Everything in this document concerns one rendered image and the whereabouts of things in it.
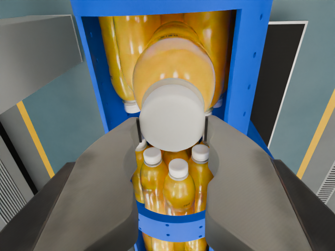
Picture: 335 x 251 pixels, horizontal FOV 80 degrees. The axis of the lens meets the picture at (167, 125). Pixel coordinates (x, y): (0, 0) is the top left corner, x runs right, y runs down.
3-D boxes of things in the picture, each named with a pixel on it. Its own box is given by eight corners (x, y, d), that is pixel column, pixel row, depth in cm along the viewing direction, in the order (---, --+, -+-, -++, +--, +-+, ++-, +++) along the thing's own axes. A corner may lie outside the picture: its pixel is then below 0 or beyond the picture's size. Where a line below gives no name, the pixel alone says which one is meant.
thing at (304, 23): (198, 183, 208) (199, 195, 195) (212, 20, 128) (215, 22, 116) (249, 184, 205) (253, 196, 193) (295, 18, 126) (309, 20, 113)
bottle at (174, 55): (200, 69, 30) (226, 149, 15) (154, 75, 31) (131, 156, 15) (198, 17, 26) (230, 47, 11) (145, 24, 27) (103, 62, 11)
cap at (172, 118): (203, 132, 14) (207, 148, 13) (148, 136, 14) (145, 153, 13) (201, 77, 12) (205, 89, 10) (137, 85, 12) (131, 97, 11)
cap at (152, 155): (157, 151, 47) (156, 145, 46) (164, 161, 44) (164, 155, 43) (141, 157, 46) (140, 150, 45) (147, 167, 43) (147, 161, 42)
